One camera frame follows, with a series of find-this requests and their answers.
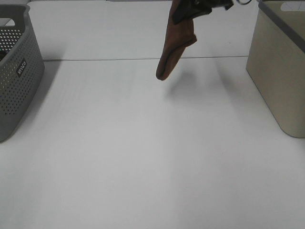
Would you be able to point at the brown towel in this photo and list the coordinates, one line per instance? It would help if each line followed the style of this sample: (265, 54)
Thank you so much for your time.
(177, 38)

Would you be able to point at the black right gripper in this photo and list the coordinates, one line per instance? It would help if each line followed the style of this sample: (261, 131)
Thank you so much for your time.
(199, 8)

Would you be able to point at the grey perforated plastic basket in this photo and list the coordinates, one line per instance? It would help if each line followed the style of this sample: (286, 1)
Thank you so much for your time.
(21, 67)

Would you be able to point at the beige plastic storage bin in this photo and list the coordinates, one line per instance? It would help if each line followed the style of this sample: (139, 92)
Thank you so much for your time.
(276, 62)

